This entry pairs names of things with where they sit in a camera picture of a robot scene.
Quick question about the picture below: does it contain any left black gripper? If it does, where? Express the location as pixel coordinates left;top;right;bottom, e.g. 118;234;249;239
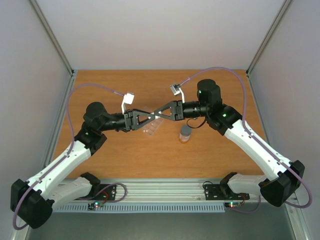
99;108;156;132

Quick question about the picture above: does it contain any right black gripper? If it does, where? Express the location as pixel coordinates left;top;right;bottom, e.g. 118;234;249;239
154;99;209;122

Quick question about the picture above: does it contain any clear plastic pill organizer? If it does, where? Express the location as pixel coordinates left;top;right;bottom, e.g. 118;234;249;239
142;118;164;136

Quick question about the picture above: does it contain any orange pill bottle grey cap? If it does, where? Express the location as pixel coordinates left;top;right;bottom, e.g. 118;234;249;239
179;124;192;143

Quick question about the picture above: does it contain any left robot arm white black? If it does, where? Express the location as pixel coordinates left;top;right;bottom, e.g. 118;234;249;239
10;102;162;230

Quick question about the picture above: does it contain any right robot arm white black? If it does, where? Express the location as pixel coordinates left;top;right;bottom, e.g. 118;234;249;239
154;79;305;207

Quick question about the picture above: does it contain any left small circuit board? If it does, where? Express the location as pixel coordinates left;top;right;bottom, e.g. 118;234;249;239
87;201;104;211

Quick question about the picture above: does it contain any small circuit board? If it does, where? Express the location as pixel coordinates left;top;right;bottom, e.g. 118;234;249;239
87;201;104;211
224;201;245;209

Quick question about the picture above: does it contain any right small circuit board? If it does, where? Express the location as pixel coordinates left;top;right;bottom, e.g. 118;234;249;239
224;201;245;209

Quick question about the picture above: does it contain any aluminium front frame rail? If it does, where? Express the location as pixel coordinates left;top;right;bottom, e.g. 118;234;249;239
22;177;298;202

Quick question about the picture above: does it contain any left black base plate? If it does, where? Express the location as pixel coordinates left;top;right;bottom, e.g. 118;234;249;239
93;184;117;201

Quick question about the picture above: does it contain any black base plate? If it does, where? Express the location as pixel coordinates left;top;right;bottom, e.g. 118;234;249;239
202;181;250;201
93;184;117;201

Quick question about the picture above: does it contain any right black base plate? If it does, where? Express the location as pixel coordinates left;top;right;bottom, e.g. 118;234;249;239
202;181;250;201

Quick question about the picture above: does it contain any grey slotted cable duct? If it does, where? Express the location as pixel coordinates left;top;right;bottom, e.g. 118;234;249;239
56;202;225;214

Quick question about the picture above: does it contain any left aluminium corner post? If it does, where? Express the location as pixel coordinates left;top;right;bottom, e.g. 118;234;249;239
28;0;74;76

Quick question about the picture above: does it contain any aluminium corner post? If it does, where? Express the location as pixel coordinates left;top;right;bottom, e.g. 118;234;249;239
246;0;294;78
28;0;74;76

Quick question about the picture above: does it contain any right aluminium corner post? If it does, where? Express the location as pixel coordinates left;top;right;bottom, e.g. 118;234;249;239
246;0;294;78

